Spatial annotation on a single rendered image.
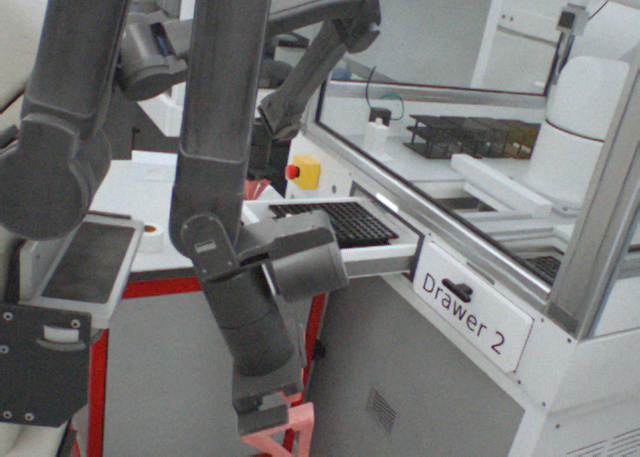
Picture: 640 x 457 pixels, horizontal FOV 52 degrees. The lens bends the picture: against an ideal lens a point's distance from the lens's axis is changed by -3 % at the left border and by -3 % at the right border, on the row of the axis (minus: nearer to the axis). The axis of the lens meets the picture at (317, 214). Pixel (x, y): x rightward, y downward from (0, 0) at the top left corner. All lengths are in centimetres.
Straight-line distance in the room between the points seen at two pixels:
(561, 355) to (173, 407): 93
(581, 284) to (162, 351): 92
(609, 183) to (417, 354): 60
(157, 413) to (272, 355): 108
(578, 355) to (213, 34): 84
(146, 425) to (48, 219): 119
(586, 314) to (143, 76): 75
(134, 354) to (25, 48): 98
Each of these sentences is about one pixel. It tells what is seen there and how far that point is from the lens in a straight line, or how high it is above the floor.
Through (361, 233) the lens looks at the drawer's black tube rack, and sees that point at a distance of 139.
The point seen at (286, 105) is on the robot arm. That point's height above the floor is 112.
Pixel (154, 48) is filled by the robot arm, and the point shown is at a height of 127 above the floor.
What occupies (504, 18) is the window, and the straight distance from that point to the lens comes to 125.
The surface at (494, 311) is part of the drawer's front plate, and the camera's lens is 122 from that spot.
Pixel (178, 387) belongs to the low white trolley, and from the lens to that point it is 165.
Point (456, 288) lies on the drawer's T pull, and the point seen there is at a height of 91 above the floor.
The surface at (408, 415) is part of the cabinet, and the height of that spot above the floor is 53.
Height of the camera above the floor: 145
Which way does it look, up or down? 23 degrees down
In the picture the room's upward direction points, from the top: 11 degrees clockwise
